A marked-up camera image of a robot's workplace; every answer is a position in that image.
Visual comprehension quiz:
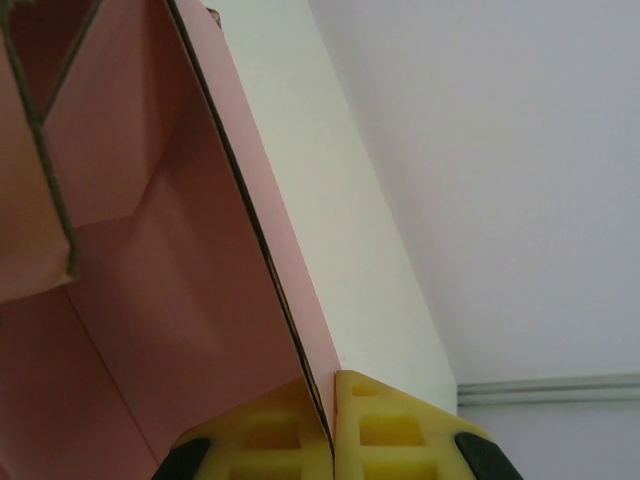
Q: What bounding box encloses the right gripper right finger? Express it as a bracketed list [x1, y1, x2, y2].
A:
[332, 369, 524, 480]

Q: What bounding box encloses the pink paper box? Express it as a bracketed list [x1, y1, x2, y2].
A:
[0, 0, 346, 480]

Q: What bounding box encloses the aluminium frame post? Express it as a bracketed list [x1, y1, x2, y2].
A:
[457, 372, 640, 409]

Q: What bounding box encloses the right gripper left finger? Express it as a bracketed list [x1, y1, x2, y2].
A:
[157, 377, 334, 480]

